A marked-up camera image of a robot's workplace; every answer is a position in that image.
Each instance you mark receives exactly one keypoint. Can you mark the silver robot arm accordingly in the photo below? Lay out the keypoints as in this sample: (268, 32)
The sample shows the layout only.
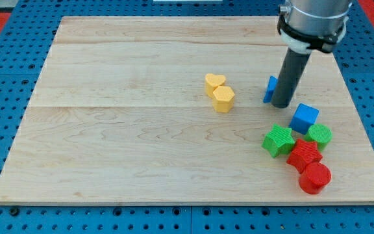
(307, 25)

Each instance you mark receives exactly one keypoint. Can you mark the wooden board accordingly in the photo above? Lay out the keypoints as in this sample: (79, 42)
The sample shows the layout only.
(119, 116)

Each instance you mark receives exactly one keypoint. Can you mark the blue cube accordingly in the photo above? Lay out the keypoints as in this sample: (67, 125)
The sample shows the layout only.
(304, 116)

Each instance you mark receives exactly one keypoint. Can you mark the yellow hexagon block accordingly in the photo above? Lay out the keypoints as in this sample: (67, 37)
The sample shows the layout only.
(223, 99)

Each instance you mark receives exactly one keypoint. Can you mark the yellow heart block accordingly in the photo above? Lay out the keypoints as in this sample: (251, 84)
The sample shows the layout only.
(212, 81)

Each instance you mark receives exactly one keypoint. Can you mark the blue flat block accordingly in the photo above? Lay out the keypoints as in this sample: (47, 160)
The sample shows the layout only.
(270, 89)

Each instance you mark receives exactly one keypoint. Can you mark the green star block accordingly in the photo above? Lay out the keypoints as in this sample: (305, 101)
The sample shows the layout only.
(279, 141)

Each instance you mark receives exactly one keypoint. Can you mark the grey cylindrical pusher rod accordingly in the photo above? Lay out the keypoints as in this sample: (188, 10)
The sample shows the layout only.
(291, 71)

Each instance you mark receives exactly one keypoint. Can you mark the red star block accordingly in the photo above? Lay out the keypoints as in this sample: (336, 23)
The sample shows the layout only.
(303, 154)

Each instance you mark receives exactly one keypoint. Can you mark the green cylinder block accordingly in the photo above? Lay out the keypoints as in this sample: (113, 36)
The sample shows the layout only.
(319, 133)

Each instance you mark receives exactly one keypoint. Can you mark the red cylinder block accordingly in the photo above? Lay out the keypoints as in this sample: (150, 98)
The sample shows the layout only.
(314, 178)

